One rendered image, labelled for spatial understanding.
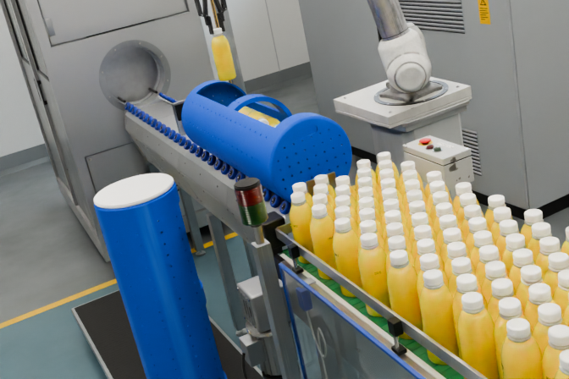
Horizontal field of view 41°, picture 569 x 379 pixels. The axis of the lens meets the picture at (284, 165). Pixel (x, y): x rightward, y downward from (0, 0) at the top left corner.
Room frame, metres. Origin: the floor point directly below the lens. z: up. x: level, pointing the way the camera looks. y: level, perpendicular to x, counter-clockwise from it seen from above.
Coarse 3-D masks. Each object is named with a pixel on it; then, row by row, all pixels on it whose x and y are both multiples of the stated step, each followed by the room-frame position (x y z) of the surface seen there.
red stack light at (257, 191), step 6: (258, 186) 1.65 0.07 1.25; (240, 192) 1.64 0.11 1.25; (246, 192) 1.63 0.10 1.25; (252, 192) 1.63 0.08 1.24; (258, 192) 1.64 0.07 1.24; (240, 198) 1.64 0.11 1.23; (246, 198) 1.63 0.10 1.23; (252, 198) 1.63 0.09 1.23; (258, 198) 1.64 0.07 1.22; (240, 204) 1.64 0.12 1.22; (246, 204) 1.63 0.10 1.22; (252, 204) 1.63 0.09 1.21
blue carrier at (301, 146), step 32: (192, 96) 2.90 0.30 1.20; (224, 96) 3.00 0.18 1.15; (256, 96) 2.57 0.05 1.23; (192, 128) 2.81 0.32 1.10; (224, 128) 2.50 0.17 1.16; (256, 128) 2.30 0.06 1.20; (288, 128) 2.16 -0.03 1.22; (320, 128) 2.20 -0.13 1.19; (224, 160) 2.56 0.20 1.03; (256, 160) 2.23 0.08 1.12; (288, 160) 2.15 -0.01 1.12; (320, 160) 2.19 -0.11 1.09; (288, 192) 2.14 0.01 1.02
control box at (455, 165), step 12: (408, 144) 2.14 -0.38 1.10; (420, 144) 2.11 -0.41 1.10; (408, 156) 2.12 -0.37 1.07; (420, 156) 2.06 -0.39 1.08; (432, 156) 2.00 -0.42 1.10; (444, 156) 1.98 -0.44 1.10; (456, 156) 1.98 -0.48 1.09; (468, 156) 1.99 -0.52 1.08; (420, 168) 2.07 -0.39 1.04; (432, 168) 2.01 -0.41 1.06; (444, 168) 1.96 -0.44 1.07; (456, 168) 1.97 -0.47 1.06; (468, 168) 1.99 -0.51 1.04; (444, 180) 1.96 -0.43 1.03; (456, 180) 1.97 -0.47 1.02; (468, 180) 1.99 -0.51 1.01
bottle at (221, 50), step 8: (216, 40) 2.88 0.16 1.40; (224, 40) 2.89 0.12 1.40; (216, 48) 2.88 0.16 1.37; (224, 48) 2.88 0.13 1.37; (216, 56) 2.88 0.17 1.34; (224, 56) 2.87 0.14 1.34; (216, 64) 2.89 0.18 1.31; (224, 64) 2.87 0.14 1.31; (232, 64) 2.89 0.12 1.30; (224, 72) 2.87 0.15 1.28; (232, 72) 2.88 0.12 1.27; (224, 80) 2.88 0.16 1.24
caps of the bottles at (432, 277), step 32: (384, 192) 1.81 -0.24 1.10; (416, 192) 1.77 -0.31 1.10; (416, 224) 1.62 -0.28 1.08; (448, 224) 1.57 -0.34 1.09; (480, 224) 1.53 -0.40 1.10; (512, 224) 1.49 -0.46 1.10; (544, 224) 1.46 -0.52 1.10; (480, 256) 1.40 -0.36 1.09; (512, 288) 1.25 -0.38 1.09; (544, 288) 1.21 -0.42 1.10; (512, 320) 1.13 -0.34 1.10; (544, 320) 1.13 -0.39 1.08
